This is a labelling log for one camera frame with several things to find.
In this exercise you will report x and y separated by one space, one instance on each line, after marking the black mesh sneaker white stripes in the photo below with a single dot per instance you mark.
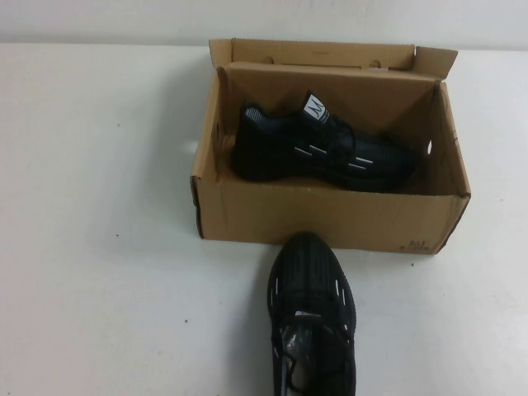
288 152
305 268

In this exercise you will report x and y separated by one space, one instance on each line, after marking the brown cardboard shoe box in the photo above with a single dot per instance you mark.
309 214

